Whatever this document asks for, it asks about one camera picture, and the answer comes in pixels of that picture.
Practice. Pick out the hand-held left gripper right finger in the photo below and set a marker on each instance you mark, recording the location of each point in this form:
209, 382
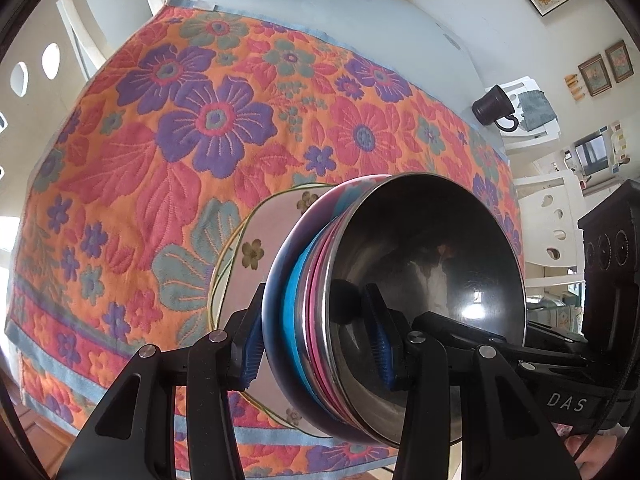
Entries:
382, 350

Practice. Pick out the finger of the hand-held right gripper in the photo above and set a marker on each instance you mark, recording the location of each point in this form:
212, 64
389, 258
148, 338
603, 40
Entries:
475, 330

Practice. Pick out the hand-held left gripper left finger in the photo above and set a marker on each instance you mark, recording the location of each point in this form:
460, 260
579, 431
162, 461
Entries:
250, 360

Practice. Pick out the blue steel bowl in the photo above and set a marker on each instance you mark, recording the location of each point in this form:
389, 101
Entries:
292, 330

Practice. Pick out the red steel bowl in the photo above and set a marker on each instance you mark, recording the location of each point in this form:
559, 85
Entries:
450, 260

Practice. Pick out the white forest print plate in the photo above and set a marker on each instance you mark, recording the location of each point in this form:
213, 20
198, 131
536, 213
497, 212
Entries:
220, 290
270, 230

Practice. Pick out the person's right hand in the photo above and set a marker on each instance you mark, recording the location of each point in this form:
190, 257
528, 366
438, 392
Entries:
607, 452

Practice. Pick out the grey green cloth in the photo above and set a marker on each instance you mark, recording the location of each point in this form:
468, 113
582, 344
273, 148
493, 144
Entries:
537, 110

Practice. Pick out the dark brown mug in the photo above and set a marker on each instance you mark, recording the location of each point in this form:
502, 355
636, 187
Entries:
490, 107

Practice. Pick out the orange floral table mat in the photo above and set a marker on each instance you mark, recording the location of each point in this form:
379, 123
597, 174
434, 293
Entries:
150, 160

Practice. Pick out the small framed wall picture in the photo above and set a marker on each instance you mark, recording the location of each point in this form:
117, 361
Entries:
595, 75
620, 60

